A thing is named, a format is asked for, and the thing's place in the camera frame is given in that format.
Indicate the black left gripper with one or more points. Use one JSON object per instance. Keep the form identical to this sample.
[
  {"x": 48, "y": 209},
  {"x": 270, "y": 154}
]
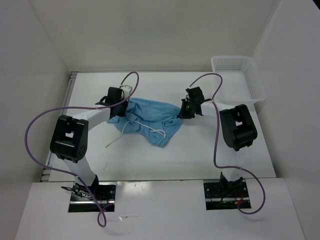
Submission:
[{"x": 122, "y": 113}]

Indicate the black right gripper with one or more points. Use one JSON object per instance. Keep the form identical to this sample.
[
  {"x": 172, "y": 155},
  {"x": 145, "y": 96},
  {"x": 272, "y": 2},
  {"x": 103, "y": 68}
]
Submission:
[{"x": 183, "y": 114}]

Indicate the light blue shorts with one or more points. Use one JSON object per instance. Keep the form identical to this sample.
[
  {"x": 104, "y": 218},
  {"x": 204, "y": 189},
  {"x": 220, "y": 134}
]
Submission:
[{"x": 156, "y": 121}]

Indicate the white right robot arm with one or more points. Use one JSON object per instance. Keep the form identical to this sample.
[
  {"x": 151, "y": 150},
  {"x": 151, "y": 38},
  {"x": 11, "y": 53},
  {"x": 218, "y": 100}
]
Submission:
[{"x": 237, "y": 128}]

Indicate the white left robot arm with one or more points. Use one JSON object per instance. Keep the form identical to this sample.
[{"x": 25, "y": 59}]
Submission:
[{"x": 70, "y": 138}]

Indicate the white plastic basket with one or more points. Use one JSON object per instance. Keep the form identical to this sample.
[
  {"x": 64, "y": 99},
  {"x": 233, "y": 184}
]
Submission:
[{"x": 241, "y": 82}]

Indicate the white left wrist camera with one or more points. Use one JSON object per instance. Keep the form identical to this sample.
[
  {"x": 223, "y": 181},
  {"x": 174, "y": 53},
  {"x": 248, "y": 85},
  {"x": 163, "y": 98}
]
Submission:
[{"x": 126, "y": 90}]

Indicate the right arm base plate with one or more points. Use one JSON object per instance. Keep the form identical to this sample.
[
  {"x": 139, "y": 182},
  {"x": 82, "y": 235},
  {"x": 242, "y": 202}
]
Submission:
[{"x": 215, "y": 199}]

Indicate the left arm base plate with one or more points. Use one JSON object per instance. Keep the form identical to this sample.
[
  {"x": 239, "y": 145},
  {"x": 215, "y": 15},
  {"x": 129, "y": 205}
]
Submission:
[{"x": 82, "y": 202}]

